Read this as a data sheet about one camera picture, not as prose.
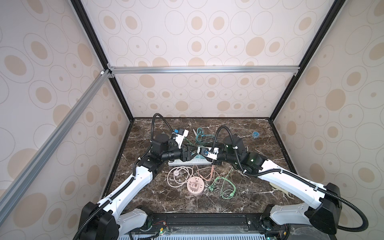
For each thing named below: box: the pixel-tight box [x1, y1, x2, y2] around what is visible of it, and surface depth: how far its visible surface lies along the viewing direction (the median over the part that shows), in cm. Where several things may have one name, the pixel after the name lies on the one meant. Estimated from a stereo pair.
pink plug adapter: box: [190, 183, 199, 192], surface depth 81 cm
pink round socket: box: [186, 176, 205, 195], surface depth 84 cm
